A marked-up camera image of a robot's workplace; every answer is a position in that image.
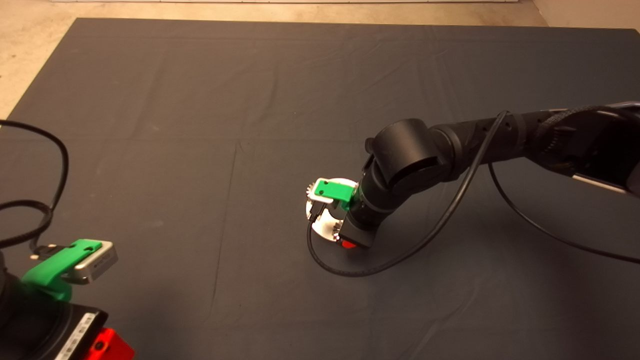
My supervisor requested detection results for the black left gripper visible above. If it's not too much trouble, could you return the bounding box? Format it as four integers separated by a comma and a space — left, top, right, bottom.
10, 300, 136, 360

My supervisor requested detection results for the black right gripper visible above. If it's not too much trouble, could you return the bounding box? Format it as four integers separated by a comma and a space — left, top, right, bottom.
339, 215, 383, 249

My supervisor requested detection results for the round metal carrier plate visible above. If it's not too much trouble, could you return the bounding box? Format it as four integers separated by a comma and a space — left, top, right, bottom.
305, 177, 360, 244

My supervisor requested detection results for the dark grey table cloth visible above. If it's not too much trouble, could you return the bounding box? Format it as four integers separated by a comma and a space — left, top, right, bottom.
0, 19, 640, 360

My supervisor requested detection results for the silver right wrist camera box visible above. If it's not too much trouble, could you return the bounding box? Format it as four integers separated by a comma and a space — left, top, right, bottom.
306, 179, 335, 204

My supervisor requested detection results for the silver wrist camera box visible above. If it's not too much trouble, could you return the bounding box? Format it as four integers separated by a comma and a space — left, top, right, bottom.
306, 179, 335, 204
74, 241, 119, 285

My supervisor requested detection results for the green right camera mount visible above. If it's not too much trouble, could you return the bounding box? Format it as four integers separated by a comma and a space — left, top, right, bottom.
313, 179, 360, 211

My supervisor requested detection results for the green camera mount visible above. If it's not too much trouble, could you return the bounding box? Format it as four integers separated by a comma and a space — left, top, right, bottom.
313, 179, 360, 211
21, 239, 103, 302

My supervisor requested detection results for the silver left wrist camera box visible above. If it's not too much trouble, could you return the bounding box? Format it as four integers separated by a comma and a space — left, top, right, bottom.
74, 241, 119, 285

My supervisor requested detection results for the green left camera mount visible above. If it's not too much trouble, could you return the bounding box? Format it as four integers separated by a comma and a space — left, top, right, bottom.
21, 239, 103, 302

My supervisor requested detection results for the black left camera cable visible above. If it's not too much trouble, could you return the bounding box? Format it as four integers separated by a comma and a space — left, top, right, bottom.
0, 120, 70, 258

